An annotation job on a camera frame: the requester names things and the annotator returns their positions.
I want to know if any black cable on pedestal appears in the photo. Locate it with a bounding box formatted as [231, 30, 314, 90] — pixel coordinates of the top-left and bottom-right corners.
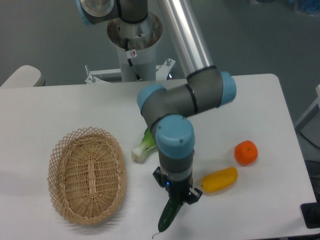
[124, 37, 143, 82]

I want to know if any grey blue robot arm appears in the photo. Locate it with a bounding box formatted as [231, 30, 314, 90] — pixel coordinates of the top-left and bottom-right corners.
[76, 0, 237, 204]

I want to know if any yellow mango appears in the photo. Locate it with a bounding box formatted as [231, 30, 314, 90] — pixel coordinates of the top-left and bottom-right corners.
[201, 167, 238, 193]

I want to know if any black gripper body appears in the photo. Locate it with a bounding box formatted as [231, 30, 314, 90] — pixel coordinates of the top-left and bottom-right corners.
[152, 166, 193, 204]

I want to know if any dark green cucumber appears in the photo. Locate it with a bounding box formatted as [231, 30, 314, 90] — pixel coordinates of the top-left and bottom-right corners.
[152, 196, 182, 238]

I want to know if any green bok choy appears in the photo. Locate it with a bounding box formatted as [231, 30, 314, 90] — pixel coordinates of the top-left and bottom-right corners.
[131, 128, 157, 164]

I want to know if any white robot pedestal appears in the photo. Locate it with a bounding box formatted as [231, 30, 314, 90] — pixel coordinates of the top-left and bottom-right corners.
[85, 12, 176, 85]

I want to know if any beige chair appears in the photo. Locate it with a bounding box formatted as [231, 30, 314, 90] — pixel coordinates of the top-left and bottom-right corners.
[0, 65, 46, 89]

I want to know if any woven wicker basket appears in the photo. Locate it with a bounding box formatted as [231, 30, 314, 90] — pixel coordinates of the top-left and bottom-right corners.
[47, 127, 127, 225]

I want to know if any white frame at right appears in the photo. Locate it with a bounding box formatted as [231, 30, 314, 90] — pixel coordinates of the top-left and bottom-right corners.
[294, 84, 320, 133]

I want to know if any black device at table edge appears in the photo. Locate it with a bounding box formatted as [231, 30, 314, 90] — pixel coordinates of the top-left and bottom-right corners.
[300, 202, 320, 229]

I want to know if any orange tangerine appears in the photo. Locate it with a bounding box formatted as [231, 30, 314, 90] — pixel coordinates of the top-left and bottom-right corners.
[234, 140, 259, 165]

